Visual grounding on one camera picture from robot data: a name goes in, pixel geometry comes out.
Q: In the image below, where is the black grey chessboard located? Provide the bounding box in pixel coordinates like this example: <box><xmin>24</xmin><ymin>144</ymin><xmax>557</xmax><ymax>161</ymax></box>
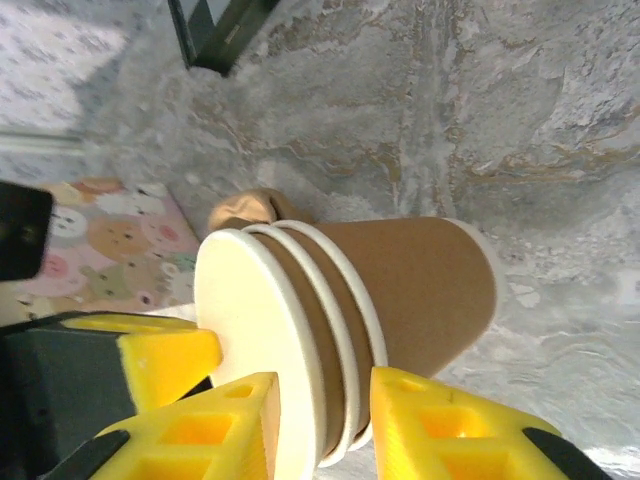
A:
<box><xmin>167</xmin><ymin>0</ymin><xmax>281</xmax><ymax>77</ymax></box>

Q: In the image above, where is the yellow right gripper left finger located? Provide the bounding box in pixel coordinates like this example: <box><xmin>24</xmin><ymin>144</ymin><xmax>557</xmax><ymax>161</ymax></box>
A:
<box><xmin>44</xmin><ymin>371</ymin><xmax>282</xmax><ymax>480</ymax></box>

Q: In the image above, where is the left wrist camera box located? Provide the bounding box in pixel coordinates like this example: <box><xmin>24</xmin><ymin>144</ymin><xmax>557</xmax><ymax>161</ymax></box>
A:
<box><xmin>0</xmin><ymin>180</ymin><xmax>55</xmax><ymax>282</ymax></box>

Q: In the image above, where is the animal print paper gift bag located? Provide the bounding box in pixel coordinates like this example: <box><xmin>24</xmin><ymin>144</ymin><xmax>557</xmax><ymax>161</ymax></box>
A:
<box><xmin>14</xmin><ymin>177</ymin><xmax>202</xmax><ymax>321</ymax></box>

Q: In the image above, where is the brown pulp cup carrier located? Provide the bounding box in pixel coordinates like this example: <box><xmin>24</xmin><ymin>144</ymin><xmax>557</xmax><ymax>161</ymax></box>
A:
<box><xmin>207</xmin><ymin>187</ymin><xmax>316</xmax><ymax>236</ymax></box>

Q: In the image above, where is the brown paper coffee cup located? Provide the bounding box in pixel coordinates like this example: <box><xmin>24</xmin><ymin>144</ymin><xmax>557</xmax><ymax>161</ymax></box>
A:
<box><xmin>243</xmin><ymin>223</ymin><xmax>374</xmax><ymax>464</ymax></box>
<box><xmin>193</xmin><ymin>227</ymin><xmax>351</xmax><ymax>469</ymax></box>
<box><xmin>272</xmin><ymin>215</ymin><xmax>501</xmax><ymax>446</ymax></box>

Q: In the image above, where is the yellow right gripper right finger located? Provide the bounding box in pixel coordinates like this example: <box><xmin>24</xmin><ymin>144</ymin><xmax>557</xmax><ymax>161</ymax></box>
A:
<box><xmin>369</xmin><ymin>366</ymin><xmax>612</xmax><ymax>480</ymax></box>

